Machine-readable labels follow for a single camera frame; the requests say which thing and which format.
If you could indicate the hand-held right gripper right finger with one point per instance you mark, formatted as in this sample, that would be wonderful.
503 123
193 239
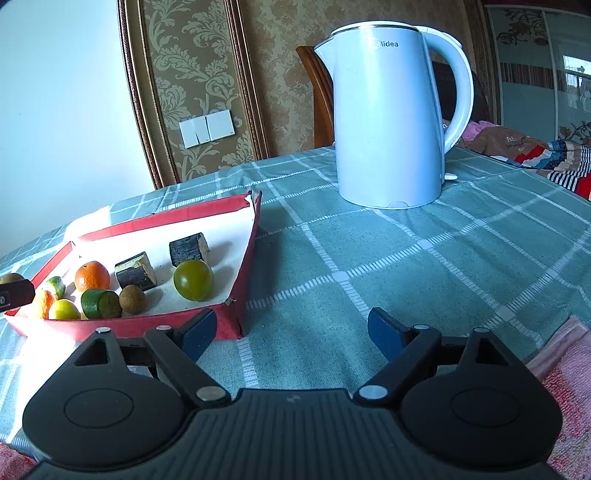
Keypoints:
388 332

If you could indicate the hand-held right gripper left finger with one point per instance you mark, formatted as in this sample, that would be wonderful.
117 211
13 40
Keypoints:
201 334

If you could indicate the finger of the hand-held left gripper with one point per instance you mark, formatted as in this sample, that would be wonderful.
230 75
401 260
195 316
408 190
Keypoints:
18 295

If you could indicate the orange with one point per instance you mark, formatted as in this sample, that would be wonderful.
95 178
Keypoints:
92 276
44 303

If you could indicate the small green fruit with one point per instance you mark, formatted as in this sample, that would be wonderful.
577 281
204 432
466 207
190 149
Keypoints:
56 287

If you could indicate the green tomato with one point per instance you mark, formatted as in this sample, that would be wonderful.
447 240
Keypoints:
193 280

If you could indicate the red cardboard box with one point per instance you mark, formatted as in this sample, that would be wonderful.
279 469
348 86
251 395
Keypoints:
138 330

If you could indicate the green cucumber piece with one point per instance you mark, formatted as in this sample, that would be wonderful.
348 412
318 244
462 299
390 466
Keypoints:
99 303

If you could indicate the dark sugarcane piece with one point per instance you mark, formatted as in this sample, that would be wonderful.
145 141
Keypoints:
187 250
136 273

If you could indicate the teal checked tablecloth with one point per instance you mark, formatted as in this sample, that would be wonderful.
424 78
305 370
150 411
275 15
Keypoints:
415 258

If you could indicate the pink towel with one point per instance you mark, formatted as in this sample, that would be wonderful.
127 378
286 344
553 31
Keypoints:
568 383

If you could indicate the light blue electric kettle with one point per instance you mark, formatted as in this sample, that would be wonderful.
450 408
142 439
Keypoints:
388 124

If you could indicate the brown printed cloth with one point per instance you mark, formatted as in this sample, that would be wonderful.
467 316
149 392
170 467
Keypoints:
512 143

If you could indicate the brown wooden chair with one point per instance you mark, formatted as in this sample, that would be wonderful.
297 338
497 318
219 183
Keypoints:
318 101

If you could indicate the colourful striped blanket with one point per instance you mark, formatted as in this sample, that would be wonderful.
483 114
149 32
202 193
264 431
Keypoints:
563 166

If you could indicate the patterned sliding door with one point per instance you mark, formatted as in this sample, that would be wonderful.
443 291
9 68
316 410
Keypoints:
535 69

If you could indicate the white light switch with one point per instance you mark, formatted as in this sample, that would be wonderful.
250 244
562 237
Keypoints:
206 129

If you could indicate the brown wall moulding frame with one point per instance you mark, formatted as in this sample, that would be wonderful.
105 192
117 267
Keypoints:
138 92

